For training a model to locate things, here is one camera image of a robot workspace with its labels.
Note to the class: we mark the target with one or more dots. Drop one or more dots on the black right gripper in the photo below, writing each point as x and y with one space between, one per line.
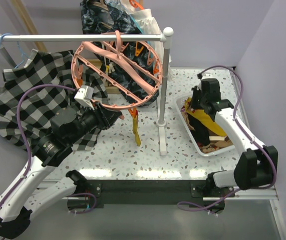
194 105

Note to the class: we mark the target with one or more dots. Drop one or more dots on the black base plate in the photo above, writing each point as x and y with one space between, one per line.
147 192

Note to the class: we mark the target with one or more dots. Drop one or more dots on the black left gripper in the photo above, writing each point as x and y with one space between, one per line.
104 118

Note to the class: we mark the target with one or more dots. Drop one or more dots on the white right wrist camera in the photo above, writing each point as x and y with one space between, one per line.
202 77

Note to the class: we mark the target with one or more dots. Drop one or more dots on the wooden frame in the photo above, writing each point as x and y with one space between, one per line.
25 16

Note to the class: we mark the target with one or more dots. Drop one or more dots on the white garment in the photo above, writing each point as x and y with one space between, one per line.
151 27

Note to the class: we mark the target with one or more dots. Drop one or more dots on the teal garment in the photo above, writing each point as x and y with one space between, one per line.
124 7

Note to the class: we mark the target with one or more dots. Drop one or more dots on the dark blue patterned garment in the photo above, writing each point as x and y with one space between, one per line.
98 18

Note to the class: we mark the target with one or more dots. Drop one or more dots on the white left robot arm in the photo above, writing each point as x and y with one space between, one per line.
18 205

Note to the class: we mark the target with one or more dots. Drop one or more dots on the black white checkered shirt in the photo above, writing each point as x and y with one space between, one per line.
42 68

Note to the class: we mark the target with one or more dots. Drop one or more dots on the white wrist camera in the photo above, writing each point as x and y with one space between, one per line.
202 77
84 95

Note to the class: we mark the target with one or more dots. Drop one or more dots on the white plastic basket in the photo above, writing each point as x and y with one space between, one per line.
179 104

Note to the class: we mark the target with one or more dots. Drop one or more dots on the white clothes rack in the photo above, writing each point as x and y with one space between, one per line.
165 38

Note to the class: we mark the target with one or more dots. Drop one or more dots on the pink round clip hanger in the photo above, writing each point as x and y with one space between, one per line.
133 67

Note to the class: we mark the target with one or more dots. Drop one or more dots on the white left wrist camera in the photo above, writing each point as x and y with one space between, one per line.
84 95

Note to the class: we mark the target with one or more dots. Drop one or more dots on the orange plastic hanger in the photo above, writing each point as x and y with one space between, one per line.
137 4

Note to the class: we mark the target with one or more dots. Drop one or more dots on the black striped sock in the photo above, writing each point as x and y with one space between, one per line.
200 134

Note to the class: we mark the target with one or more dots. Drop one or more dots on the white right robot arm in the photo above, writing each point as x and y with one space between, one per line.
257 164

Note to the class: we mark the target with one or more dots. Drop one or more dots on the yellow sock with pattern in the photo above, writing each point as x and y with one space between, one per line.
204 118

